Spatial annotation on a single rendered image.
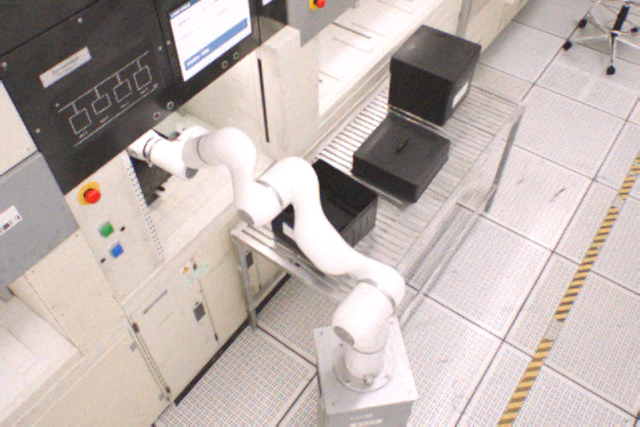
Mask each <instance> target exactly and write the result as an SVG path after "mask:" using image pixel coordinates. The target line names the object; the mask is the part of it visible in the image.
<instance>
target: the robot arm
mask: <svg viewBox="0 0 640 427"><path fill-rule="evenodd" d="M126 151H127V154H128V155H129V156H132V157H134V158H136V159H140V160H146V162H147V163H148V164H149V163H152V164H154V165H155V166H157V167H159V168H161V169H165V170H166V171H168V172H169V173H171V174H173V175H175V176H177V177H179V178H181V179H183V180H185V181H189V180H191V179H193V178H194V177H195V176H196V175H197V173H198V170H199V169H203V168H208V167H213V166H218V165H222V164H226V165H227V166H228V168H229V169H230V175H231V180H232V190H233V201H234V206H235V210H236V212H237V214H238V216H239V217H240V218H241V219H242V221H243V222H245V223H247V224H249V225H251V226H254V227H260V226H263V225H266V224H267V223H269V222H270V221H272V220H273V219H274V218H275V217H276V216H277V215H278V214H279V213H280V212H281V211H282V210H283V209H284V208H286V207H287V206H288V205H289V204H290V203H291V202H292V204H293V208H294V230H293V234H294V239H295V241H296V243H297V245H298V247H299V248H300V249H301V251H302V252H303V253H304V254H305V255H306V256H307V258H308V259H309V260H310V261H311V262H312V263H313V264H314V265H316V266H317V267H318V268H320V269H321V270H323V271H324V272H326V273H328V274H334V275H337V274H347V273H348V274H352V275H354V276H355V277H356V278H357V279H358V284H357V285H356V286H355V287H354V289H353V290H352V291H351V292H350V293H349V294H348V295H347V297H345V298H344V299H343V300H342V302H341V303H340V304H339V305H338V307H337V308H336V310H335V312H334V314H333V317H332V321H331V326H332V329H333V331H334V333H335V334H336V335H337V336H338V337H339V338H340V339H342V341H341V342H340V343H339V344H338V346H337V348H336V350H335V352H334V356H333V367H334V370H335V373H336V375H337V377H338V378H339V380H340V381H341V382H342V383H343V384H344V385H345V386H346V387H348V388H349V389H352V390H354V391H360V392H370V391H377V390H379V389H381V388H383V387H384V386H386V385H387V384H388V383H389V380H390V378H391V376H392V374H393V371H394V366H395V360H394V356H393V353H392V351H391V349H390V347H389V345H388V339H389V332H390V328H389V323H388V319H389V318H390V316H391V314H392V313H393V312H394V311H395V309H396V308H397V307H398V306H399V304H400V303H401V301H402V300H403V298H404V296H405V293H406V285H405V282H404V280H403V278H402V276H401V275H400V274H399V273H398V272H397V271H396V270H395V269H393V268H392V267H390V266H389V265H385V264H383V263H380V262H377V261H375V260H372V259H370V258H368V257H366V256H363V255H362V254H360V253H358V252H357V251H356V250H354V249H353V248H352V247H351V246H349V245H348V244H347V243H346V242H345V241H344V239H343V238H342V237H341V236H340V235H339V233H337V232H336V231H335V230H334V228H333V227H332V226H331V225H330V223H329V222H328V221H327V219H326V216H325V214H324V212H323V210H322V206H321V201H320V194H319V182H318V178H317V175H316V172H315V171H314V169H313V168H312V167H311V166H310V165H309V163H307V162H306V161H305V160H303V159H301V158H298V157H287V158H284V159H282V160H280V161H279V162H277V163H276V164H275V165H274V166H272V167H271V168H270V169H268V170H267V171H266V172H264V173H263V174H262V175H261V177H260V178H259V179H257V180H256V181H254V172H255V169H256V164H257V148H256V145H255V143H254V142H253V140H252V139H251V138H250V137H248V136H247V135H246V134H245V133H244V132H243V131H241V130H239V129H237V128H234V127H225V128H221V129H218V130H215V131H212V132H208V131H206V130H205V129H204V128H202V127H200V126H195V127H192V128H190V129H188V130H186V131H185V132H184V133H183V134H182V135H181V136H180V137H178V138H177V139H176V140H175V141H172V142H170V141H168V140H166V139H165V138H161V137H159V136H158V135H157V134H156V133H155V132H153V131H152V130H150V131H149V132H148V133H146V134H145V135H144V136H142V137H141V138H139V139H137V140H136V141H135V142H134V143H133V144H132V145H130V146H129V147H128V148H127V149H126Z"/></svg>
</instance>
